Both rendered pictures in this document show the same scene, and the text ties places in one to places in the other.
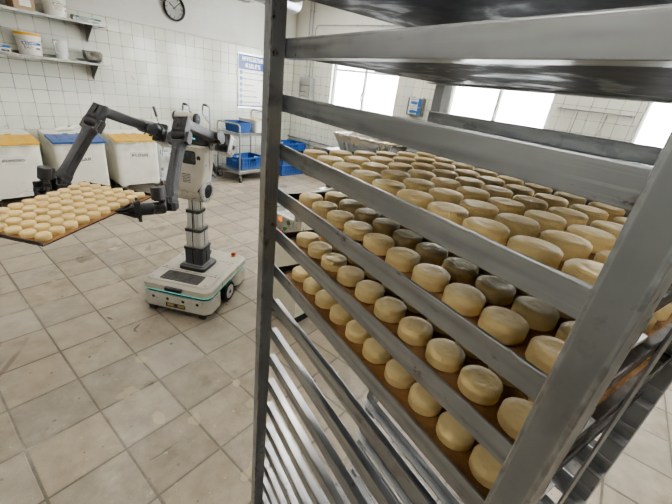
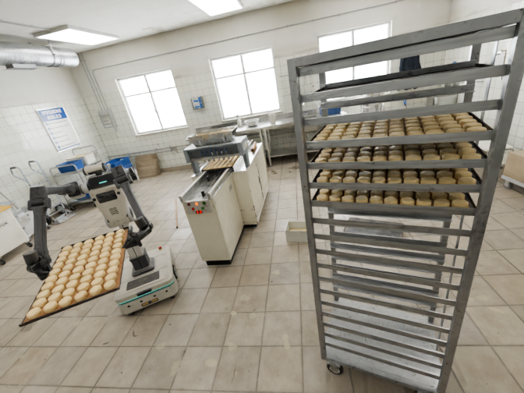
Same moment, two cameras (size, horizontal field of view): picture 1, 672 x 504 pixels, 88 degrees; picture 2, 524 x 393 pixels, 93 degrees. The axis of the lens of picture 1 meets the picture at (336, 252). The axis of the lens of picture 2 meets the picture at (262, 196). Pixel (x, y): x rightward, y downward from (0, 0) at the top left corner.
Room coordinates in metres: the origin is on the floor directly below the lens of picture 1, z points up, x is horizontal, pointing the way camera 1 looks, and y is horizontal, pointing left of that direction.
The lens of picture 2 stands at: (-0.11, 0.75, 1.77)
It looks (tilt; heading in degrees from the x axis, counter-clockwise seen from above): 25 degrees down; 335
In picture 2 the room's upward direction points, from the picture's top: 11 degrees counter-clockwise
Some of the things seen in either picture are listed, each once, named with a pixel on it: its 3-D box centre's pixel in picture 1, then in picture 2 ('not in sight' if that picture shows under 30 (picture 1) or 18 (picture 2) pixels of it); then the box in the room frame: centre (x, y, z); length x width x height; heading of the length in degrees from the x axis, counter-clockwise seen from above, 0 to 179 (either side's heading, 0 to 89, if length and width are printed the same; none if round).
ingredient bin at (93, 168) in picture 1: (76, 164); not in sight; (4.24, 3.37, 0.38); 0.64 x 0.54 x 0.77; 53
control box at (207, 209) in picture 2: (281, 224); (198, 207); (2.16, 0.38, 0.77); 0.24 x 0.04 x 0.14; 52
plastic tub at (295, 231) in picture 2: not in sight; (299, 231); (1.99, -0.63, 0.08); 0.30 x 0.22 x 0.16; 45
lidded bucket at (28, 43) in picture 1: (29, 43); not in sight; (4.22, 3.64, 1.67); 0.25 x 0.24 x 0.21; 144
